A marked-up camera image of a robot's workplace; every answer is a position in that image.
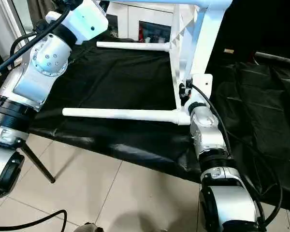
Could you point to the white plastic table top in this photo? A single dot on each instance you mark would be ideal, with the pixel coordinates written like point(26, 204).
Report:
point(207, 36)

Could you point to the white plastic table leg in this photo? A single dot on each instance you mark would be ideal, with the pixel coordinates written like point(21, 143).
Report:
point(215, 4)
point(111, 113)
point(135, 46)

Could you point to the small gold label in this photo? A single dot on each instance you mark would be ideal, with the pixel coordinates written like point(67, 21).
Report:
point(228, 51)

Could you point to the small white cup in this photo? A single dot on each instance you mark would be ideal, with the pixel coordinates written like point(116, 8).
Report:
point(148, 39)

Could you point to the black glossy mat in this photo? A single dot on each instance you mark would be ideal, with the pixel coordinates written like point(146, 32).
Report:
point(123, 79)

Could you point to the red packet in cabinet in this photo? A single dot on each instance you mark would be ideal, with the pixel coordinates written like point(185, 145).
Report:
point(141, 33)

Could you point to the white cabinet with glass doors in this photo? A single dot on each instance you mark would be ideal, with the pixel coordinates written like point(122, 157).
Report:
point(130, 17)

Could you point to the black long pole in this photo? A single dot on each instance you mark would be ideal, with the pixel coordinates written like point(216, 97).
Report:
point(280, 58)

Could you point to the black backdrop cloth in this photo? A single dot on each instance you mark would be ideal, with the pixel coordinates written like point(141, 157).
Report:
point(268, 24)

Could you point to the grey brown curtain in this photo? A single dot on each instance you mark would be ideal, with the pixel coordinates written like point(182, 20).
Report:
point(44, 4)

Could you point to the black metal table leg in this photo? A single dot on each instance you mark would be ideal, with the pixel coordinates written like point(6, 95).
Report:
point(38, 164)

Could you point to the grey left robot foot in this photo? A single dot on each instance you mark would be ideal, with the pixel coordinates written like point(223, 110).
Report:
point(88, 227)

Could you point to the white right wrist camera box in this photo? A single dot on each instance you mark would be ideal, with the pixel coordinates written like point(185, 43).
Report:
point(203, 87)

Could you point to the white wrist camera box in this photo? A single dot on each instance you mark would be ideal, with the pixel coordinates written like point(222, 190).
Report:
point(203, 87)
point(87, 19)

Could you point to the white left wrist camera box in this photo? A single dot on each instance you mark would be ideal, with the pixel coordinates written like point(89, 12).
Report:
point(87, 19)

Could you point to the white window frame bar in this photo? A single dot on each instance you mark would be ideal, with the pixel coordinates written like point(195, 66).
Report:
point(12, 17)

